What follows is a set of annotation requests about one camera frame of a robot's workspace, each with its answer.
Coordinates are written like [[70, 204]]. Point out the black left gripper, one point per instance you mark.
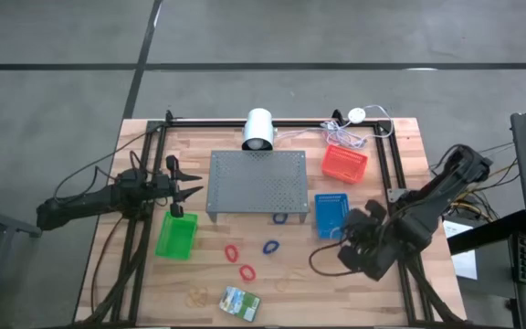
[[167, 187]]

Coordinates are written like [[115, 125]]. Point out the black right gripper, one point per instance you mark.
[[379, 247]]

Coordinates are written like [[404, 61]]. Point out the grey perforated metal riser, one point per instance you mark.
[[258, 183]]

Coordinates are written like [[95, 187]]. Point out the red coil wristband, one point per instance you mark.
[[241, 273], [227, 253]]

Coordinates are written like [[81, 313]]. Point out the blue coil wristband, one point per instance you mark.
[[264, 248], [274, 219]]

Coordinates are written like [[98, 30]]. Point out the large yellow rubber band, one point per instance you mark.
[[281, 285]]

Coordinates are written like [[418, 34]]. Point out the large green crayon box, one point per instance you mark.
[[240, 304]]

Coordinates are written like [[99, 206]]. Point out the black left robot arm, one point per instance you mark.
[[85, 201]]

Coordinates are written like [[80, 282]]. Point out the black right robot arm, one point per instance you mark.
[[445, 196]]

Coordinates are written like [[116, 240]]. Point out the blue plastic basket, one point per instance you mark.
[[329, 215]]

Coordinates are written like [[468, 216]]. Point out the green plastic basket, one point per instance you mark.
[[176, 237]]

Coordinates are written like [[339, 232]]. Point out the orange plastic basket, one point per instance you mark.
[[345, 164]]

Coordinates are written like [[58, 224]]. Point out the white paper sheet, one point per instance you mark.
[[466, 265]]

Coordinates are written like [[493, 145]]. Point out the white round puck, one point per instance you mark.
[[356, 114]]

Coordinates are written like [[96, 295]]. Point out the black flat bar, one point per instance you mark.
[[487, 235]]

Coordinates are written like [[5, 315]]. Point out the grey metal bracket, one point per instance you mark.
[[395, 195]]

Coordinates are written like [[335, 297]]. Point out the white cylindrical camera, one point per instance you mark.
[[258, 123]]

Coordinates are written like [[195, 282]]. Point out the black aluminium frame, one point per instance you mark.
[[290, 123]]

